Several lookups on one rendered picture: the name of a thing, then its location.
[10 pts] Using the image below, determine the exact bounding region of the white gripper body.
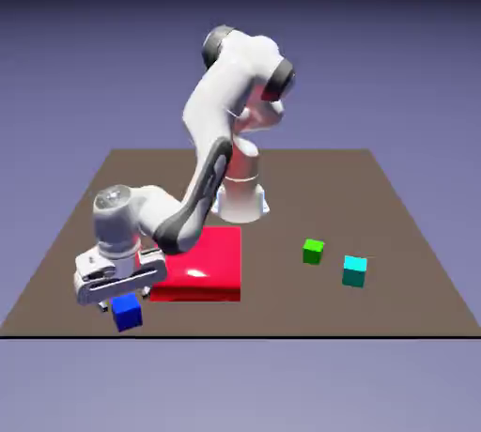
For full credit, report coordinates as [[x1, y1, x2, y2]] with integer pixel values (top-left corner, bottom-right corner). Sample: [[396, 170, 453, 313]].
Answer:
[[73, 248, 169, 307]]

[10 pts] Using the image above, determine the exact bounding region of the small blue cube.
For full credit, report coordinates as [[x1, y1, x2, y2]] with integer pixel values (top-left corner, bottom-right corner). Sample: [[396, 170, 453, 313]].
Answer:
[[111, 292, 145, 333]]

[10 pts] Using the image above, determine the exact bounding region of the small green cube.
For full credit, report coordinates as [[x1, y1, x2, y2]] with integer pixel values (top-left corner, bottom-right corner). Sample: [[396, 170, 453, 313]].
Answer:
[[302, 238, 326, 266]]

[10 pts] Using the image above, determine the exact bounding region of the small cyan cube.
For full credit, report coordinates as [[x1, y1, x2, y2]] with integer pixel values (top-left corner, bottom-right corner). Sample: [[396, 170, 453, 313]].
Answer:
[[341, 255, 368, 289]]

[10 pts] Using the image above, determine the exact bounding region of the large red box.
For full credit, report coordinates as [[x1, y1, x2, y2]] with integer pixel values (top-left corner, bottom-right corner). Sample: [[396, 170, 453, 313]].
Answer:
[[149, 225, 242, 303]]

